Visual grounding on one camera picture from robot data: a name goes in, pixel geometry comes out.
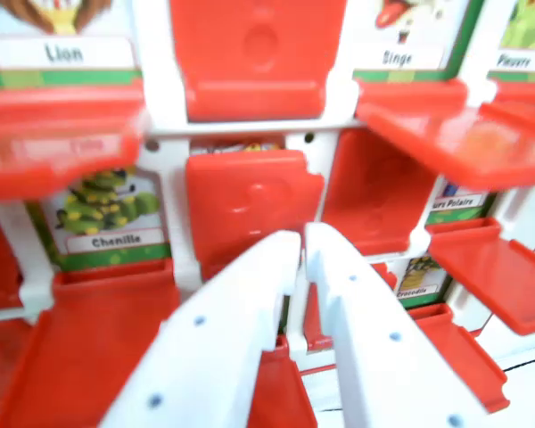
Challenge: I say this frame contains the red plastic flap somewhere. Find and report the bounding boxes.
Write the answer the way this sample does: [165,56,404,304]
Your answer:
[354,78,535,192]
[169,0,350,122]
[319,128,439,259]
[0,259,182,428]
[408,304,510,415]
[0,78,146,202]
[247,335,318,428]
[425,217,535,337]
[185,148,326,282]

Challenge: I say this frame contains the crocodile picture card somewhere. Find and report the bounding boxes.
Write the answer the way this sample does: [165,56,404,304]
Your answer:
[392,255,452,309]

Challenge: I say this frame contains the chenille picture card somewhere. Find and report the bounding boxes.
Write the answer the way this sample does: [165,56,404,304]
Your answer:
[28,166,173,274]

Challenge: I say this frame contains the ours polaire picture card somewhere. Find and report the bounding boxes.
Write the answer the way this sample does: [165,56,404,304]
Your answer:
[422,176,497,227]

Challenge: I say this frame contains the singe picture card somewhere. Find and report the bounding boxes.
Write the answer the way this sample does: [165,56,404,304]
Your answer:
[350,0,474,84]

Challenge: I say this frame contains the lion picture card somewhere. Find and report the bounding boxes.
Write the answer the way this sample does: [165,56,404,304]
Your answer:
[0,0,144,88]

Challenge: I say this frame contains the pieuvre picture card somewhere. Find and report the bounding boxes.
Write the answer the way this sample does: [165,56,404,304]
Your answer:
[487,0,535,84]

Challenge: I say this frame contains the red and white game board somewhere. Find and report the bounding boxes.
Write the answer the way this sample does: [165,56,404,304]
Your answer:
[0,0,535,428]

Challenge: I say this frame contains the thin black cable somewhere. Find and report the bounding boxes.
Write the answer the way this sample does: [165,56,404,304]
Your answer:
[502,354,535,373]

